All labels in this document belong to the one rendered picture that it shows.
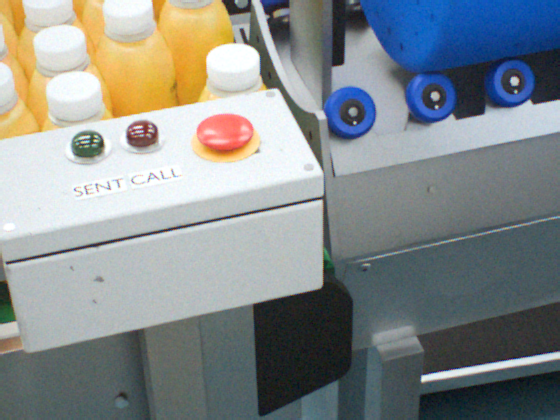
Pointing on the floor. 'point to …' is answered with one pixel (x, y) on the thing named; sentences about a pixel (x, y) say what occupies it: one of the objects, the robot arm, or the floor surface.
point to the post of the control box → (174, 370)
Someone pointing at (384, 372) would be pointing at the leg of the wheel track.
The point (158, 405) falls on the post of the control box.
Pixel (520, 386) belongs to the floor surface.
